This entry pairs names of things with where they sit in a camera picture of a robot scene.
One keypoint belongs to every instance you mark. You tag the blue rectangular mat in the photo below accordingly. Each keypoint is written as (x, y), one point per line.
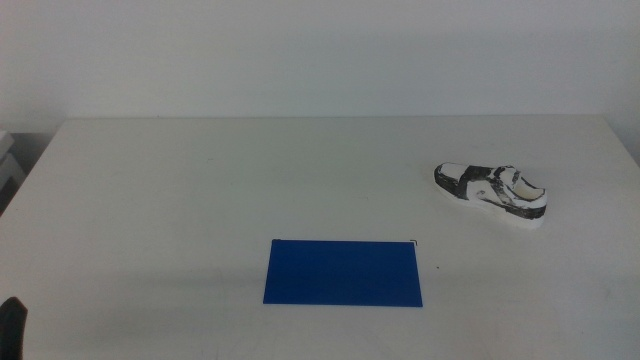
(342, 275)

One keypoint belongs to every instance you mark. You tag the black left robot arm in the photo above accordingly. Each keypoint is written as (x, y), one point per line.
(11, 330)

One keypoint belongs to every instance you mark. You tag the black and white shoe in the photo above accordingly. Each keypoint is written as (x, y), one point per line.
(487, 190)

